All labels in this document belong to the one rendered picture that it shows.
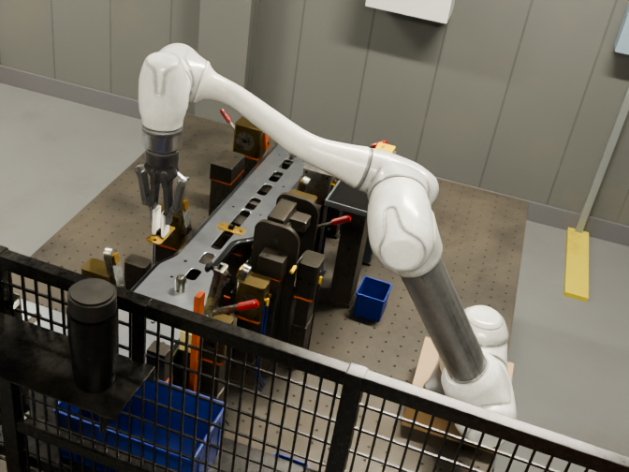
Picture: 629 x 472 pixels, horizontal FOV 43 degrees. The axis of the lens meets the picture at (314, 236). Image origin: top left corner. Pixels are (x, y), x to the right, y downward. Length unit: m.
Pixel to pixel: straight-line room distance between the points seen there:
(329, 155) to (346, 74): 2.94
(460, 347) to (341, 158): 0.53
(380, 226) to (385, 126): 3.14
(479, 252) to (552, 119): 1.64
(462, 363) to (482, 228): 1.40
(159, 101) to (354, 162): 0.44
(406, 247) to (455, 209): 1.76
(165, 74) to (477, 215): 1.93
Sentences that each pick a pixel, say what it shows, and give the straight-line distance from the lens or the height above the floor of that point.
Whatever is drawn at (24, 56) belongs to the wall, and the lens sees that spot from 5.65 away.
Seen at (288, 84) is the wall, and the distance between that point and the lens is 4.85.
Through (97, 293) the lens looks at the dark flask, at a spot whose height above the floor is 1.61.
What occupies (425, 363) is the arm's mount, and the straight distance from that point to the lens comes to 2.41.
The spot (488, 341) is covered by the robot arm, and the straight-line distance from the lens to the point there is 2.17.
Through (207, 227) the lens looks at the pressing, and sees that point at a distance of 2.47.
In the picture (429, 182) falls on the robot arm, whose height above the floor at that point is 1.51.
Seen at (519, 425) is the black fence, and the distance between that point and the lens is 1.22.
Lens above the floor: 2.37
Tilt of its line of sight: 33 degrees down
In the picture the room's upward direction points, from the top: 9 degrees clockwise
